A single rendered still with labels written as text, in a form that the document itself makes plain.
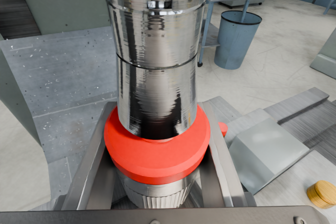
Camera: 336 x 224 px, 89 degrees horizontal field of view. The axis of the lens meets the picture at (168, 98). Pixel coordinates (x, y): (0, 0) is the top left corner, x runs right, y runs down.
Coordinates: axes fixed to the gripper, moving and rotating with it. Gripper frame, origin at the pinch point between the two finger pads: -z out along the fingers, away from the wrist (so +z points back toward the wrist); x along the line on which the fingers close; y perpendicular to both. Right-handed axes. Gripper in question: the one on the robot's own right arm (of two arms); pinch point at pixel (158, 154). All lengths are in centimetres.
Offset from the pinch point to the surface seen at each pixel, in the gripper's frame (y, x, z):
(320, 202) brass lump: 10.6, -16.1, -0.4
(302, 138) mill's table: 22.5, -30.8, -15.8
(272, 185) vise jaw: 11.4, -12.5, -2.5
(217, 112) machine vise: 15.5, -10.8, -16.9
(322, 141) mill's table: 22.6, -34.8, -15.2
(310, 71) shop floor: 120, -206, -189
